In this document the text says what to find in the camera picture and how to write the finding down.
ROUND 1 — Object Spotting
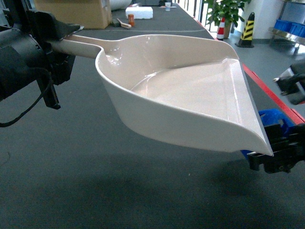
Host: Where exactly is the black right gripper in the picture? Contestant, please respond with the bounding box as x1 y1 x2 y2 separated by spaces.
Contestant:
247 124 305 174

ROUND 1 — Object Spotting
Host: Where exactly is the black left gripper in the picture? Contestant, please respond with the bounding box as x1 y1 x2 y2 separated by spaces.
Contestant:
26 10 84 110

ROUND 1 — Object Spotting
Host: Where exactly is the blue plastic jug part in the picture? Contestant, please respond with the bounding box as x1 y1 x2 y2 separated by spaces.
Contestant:
242 109 298 161

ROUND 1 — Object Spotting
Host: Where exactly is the beige plastic dustpan tray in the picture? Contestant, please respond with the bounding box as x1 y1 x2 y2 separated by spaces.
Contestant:
51 34 273 156

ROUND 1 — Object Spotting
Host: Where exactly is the steel shelf rack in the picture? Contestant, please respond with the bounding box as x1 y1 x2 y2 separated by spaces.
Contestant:
268 0 305 49

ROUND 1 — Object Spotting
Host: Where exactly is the large open cardboard box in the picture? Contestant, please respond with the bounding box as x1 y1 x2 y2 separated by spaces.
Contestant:
34 0 112 29

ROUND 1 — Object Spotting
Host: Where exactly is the white foam roll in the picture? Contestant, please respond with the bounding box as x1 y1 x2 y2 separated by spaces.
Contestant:
110 0 132 11

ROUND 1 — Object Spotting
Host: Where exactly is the orange can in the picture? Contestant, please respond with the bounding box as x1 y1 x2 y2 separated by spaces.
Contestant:
128 14 135 27

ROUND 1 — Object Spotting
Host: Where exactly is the white foam block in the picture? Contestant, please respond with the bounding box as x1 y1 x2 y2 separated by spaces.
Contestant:
125 7 153 19

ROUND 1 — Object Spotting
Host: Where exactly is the yellow black traffic cone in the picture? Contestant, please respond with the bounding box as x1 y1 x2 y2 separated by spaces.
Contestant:
235 12 255 48

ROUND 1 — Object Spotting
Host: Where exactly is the red white traffic cone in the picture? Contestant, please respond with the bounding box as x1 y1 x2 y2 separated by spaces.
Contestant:
216 17 225 41

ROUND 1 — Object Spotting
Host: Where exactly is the white paper cup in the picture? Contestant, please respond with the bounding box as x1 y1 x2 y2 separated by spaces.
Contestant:
164 2 171 11

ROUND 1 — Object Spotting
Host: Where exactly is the green potted plant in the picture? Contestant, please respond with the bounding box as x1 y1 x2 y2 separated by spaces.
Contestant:
203 0 251 27

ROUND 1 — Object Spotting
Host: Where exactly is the black cable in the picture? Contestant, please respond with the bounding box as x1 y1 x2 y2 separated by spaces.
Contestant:
0 67 53 128

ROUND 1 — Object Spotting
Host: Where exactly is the red table frame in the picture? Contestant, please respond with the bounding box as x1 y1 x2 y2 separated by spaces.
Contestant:
183 16 305 124

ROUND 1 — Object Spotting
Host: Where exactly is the wooden handled brush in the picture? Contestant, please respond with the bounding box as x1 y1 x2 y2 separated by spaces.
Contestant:
112 18 132 29

